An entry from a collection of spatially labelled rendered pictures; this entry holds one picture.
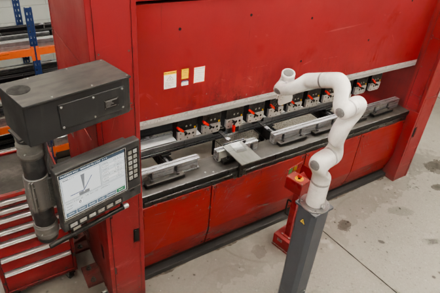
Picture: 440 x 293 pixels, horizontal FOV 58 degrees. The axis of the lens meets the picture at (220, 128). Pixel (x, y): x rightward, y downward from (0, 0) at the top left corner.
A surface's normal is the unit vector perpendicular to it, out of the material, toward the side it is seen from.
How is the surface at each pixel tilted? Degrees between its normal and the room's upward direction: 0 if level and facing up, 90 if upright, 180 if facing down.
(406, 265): 0
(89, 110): 90
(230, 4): 90
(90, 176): 90
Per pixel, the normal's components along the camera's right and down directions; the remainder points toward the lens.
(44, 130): 0.72, 0.41
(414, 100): -0.84, 0.22
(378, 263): 0.07, -0.85
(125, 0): 0.53, 0.47
